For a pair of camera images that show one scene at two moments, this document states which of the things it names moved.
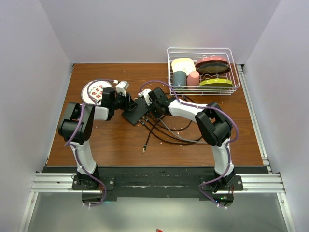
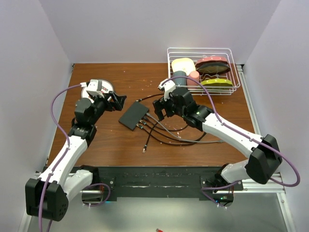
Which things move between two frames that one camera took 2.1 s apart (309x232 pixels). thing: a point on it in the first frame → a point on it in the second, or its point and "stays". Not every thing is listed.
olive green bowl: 217,82 stays
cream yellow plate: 185,64 stays
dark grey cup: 179,78 stays
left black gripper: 130,104 → 117,104
